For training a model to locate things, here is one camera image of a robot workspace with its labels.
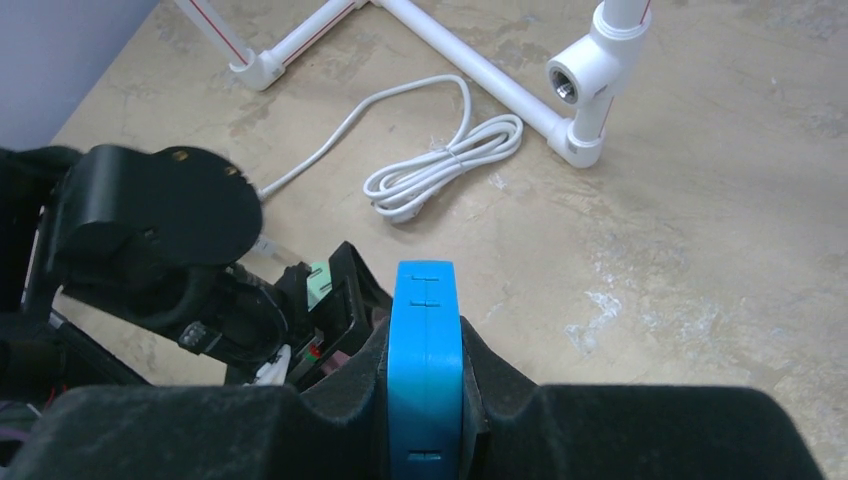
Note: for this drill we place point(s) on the blue plug adapter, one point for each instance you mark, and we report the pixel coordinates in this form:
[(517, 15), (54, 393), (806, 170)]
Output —
[(425, 373)]

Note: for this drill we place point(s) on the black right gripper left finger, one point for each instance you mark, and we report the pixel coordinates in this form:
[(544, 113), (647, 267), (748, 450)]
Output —
[(334, 430)]

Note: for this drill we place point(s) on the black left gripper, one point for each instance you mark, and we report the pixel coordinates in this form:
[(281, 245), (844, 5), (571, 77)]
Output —
[(328, 306)]

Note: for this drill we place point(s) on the pink cube adapter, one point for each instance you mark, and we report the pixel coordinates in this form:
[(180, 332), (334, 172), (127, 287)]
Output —
[(334, 362)]

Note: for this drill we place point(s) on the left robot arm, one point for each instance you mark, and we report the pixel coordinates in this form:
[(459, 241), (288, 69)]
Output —
[(157, 240)]

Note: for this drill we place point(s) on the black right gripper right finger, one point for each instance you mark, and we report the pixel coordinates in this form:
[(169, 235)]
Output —
[(584, 431)]

